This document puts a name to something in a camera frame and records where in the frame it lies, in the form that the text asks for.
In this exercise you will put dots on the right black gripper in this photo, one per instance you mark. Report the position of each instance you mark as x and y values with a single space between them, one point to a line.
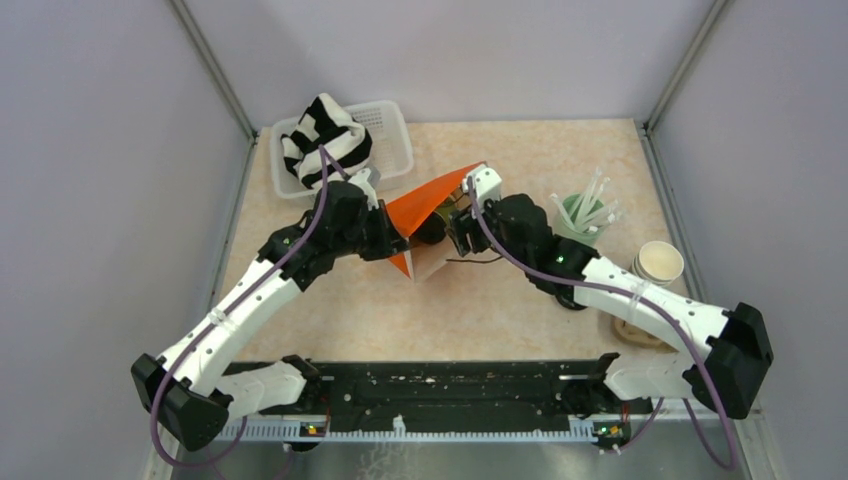
463 223

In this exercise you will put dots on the cardboard cup carrier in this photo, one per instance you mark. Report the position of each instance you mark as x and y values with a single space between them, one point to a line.
636 337

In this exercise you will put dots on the white wrapped straws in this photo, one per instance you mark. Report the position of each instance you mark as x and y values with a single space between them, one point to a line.
595 189

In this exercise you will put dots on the black white striped cloth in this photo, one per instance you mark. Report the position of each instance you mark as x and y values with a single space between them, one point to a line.
325 123

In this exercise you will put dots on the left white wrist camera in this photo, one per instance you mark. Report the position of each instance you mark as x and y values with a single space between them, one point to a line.
367 180

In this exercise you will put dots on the orange paper bag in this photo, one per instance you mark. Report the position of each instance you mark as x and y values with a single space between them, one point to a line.
442 195

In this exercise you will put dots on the black lid on table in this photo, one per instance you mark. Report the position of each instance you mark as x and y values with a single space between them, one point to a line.
568 303

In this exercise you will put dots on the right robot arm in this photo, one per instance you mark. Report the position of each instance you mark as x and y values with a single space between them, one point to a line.
721 355

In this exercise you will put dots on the green straw holder cup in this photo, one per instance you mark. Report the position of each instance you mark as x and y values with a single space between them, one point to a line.
573 220

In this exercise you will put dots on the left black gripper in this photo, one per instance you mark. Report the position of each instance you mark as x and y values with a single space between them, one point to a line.
390 241

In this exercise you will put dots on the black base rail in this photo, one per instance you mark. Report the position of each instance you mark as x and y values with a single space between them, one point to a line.
439 402

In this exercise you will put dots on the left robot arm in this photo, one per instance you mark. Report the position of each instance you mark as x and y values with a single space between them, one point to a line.
189 390

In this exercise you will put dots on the stack of paper cups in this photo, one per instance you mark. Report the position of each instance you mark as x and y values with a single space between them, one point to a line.
658 262

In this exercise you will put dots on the white plastic basket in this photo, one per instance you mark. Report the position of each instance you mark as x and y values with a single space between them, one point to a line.
391 153

